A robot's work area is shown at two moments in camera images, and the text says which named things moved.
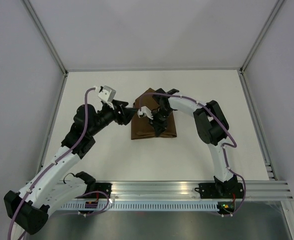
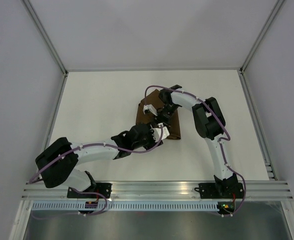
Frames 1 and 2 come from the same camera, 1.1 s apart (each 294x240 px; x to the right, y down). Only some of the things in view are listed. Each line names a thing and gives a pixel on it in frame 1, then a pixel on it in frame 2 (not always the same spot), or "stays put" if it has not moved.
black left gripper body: x=120 y=118 -> x=148 y=142
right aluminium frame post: x=259 y=40 stays put
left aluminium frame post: x=45 y=35 stays put
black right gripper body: x=159 y=119 stays put
